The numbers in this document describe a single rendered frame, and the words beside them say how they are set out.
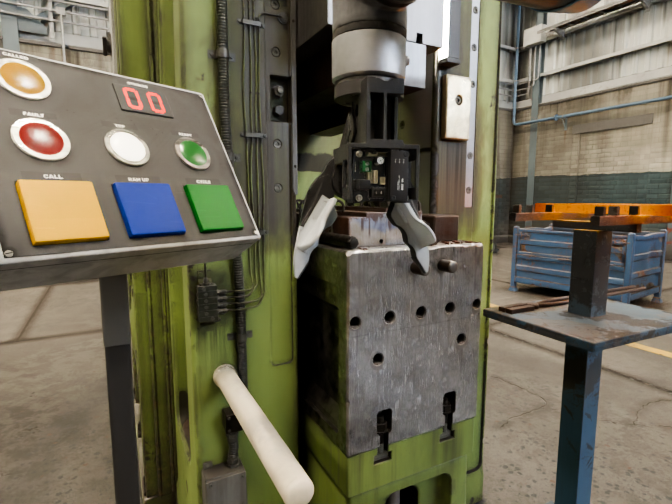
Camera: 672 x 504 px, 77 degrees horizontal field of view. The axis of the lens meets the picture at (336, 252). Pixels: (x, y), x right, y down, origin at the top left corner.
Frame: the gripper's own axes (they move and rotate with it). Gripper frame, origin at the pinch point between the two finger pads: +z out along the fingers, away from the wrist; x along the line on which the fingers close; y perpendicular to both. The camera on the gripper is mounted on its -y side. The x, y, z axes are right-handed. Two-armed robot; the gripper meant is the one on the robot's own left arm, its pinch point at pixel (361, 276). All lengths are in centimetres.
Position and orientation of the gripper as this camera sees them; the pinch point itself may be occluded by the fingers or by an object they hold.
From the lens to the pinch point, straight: 48.3
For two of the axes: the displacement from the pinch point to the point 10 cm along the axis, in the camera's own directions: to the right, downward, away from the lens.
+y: 2.3, 1.2, -9.7
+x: 9.7, -0.3, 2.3
